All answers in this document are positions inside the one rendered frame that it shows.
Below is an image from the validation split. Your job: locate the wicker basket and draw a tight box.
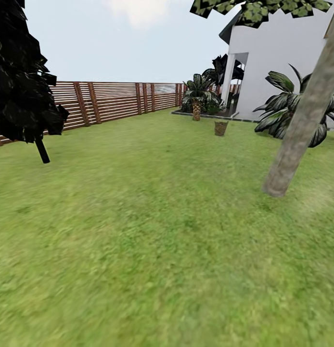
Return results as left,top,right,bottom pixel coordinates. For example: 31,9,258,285
215,122,228,136

